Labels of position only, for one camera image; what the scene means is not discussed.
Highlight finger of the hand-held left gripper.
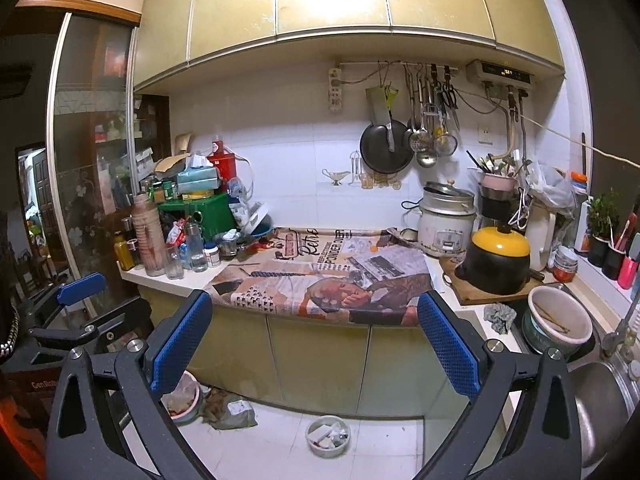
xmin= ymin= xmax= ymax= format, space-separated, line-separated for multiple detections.
xmin=25 ymin=273 xmax=107 ymax=321
xmin=30 ymin=297 xmax=153 ymax=356

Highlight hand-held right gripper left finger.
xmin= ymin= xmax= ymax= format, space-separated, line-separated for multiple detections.
xmin=45 ymin=290 xmax=228 ymax=480

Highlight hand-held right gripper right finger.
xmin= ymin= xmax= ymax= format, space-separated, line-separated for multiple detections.
xmin=412 ymin=291 xmax=583 ymax=480

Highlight glass bowl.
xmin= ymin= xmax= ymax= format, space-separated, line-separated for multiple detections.
xmin=306 ymin=415 xmax=352 ymax=458

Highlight yellow bottle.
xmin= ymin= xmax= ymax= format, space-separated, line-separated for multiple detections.
xmin=114 ymin=232 xmax=135 ymax=272

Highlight wooden cutting board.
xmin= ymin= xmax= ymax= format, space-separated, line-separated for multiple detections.
xmin=442 ymin=257 xmax=556 ymax=306

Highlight pink bowl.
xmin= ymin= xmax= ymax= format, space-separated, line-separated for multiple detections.
xmin=160 ymin=370 xmax=204 ymax=424

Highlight grey rag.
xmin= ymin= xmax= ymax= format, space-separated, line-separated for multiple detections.
xmin=482 ymin=302 xmax=517 ymax=336

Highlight brown bag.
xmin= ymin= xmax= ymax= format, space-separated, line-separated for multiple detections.
xmin=202 ymin=387 xmax=234 ymax=424

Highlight glass tumbler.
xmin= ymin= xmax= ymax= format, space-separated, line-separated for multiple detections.
xmin=165 ymin=242 xmax=185 ymax=281

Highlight stack of paper cups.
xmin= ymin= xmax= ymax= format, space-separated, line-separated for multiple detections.
xmin=131 ymin=192 xmax=167 ymax=277

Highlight grey packet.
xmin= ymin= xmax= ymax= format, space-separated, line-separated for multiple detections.
xmin=220 ymin=400 xmax=259 ymax=431

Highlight green bowl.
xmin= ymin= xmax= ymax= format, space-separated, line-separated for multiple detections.
xmin=521 ymin=310 xmax=581 ymax=359

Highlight black pot yellow lid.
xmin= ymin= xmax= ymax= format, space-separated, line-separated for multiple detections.
xmin=461 ymin=225 xmax=532 ymax=295

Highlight clear bottle steel cap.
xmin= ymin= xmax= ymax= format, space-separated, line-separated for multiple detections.
xmin=185 ymin=222 xmax=208 ymax=273

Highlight red snack packet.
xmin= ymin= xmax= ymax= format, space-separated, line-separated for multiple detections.
xmin=165 ymin=220 xmax=189 ymax=246

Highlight glass jar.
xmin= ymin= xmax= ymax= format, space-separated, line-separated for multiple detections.
xmin=220 ymin=230 xmax=240 ymax=261

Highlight white rice cooker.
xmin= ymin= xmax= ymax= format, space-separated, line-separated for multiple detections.
xmin=417 ymin=180 xmax=476 ymax=257

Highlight glass display cabinet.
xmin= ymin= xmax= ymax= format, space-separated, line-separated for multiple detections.
xmin=47 ymin=10 xmax=171 ymax=311

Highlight white basin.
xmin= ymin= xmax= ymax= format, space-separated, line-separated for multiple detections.
xmin=527 ymin=285 xmax=594 ymax=345

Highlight green plastic box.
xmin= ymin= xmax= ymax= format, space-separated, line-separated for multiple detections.
xmin=157 ymin=192 xmax=236 ymax=239

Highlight white kettle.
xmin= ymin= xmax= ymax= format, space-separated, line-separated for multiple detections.
xmin=525 ymin=200 xmax=557 ymax=272

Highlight stack of small bowls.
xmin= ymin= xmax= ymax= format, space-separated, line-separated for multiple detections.
xmin=552 ymin=246 xmax=580 ymax=283

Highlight newspaper print tablecloth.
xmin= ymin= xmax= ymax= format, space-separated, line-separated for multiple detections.
xmin=205 ymin=227 xmax=433 ymax=326

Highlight black round container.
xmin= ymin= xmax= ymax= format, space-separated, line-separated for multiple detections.
xmin=479 ymin=190 xmax=521 ymax=231

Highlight white tray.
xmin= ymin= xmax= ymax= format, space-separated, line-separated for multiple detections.
xmin=245 ymin=202 xmax=269 ymax=236

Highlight brown cardboard piece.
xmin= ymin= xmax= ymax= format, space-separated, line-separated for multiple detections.
xmin=152 ymin=152 xmax=194 ymax=181

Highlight plastic bottle blue label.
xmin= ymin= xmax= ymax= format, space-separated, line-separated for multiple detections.
xmin=227 ymin=177 xmax=251 ymax=231

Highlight teal tissue box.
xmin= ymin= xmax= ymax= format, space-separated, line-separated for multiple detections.
xmin=176 ymin=155 xmax=222 ymax=192

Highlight steel sink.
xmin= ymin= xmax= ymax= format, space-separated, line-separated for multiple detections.
xmin=565 ymin=350 xmax=640 ymax=461

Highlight steel faucet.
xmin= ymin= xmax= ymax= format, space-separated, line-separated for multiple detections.
xmin=602 ymin=290 xmax=640 ymax=361

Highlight pink utensil holder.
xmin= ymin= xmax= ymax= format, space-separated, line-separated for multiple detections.
xmin=467 ymin=150 xmax=532 ymax=194

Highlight black toothbrush cup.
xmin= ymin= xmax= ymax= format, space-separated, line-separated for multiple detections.
xmin=601 ymin=220 xmax=628 ymax=281

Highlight red canister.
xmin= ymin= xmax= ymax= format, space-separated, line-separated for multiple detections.
xmin=207 ymin=140 xmax=237 ymax=181

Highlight steel ladle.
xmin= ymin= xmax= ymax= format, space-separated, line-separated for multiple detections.
xmin=416 ymin=67 xmax=439 ymax=168

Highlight clear plastic bag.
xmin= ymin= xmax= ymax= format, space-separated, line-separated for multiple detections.
xmin=527 ymin=160 xmax=576 ymax=219

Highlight plastic bottle orange cap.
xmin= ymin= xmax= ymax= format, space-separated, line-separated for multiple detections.
xmin=572 ymin=172 xmax=591 ymax=253

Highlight pink cup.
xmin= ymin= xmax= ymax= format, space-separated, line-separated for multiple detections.
xmin=617 ymin=255 xmax=640 ymax=290

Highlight potted green plant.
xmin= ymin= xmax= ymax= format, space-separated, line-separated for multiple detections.
xmin=586 ymin=190 xmax=621 ymax=267

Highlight mesh strainer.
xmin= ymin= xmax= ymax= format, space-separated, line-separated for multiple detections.
xmin=432 ymin=105 xmax=457 ymax=157

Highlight black wok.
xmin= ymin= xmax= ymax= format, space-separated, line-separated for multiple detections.
xmin=360 ymin=120 xmax=410 ymax=173

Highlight steel cleaver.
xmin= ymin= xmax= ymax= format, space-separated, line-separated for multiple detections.
xmin=366 ymin=85 xmax=399 ymax=154

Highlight black kitchen scissors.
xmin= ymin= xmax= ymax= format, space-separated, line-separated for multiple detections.
xmin=440 ymin=65 xmax=459 ymax=109

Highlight white water heater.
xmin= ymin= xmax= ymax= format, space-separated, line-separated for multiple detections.
xmin=466 ymin=59 xmax=534 ymax=86

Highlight white power strip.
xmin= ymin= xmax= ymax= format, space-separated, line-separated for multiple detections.
xmin=327 ymin=67 xmax=345 ymax=112

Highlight dark window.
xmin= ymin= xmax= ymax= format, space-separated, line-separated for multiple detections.
xmin=555 ymin=0 xmax=640 ymax=211

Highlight white cable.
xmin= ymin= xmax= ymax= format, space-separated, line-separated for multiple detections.
xmin=232 ymin=150 xmax=256 ymax=196

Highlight white hose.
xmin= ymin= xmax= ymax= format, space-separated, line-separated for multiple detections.
xmin=492 ymin=90 xmax=526 ymax=161

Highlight beige rope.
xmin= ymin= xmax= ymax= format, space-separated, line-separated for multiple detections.
xmin=520 ymin=115 xmax=640 ymax=169

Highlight yellow wall cabinet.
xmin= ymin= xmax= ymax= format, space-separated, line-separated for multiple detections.
xmin=132 ymin=0 xmax=566 ymax=93

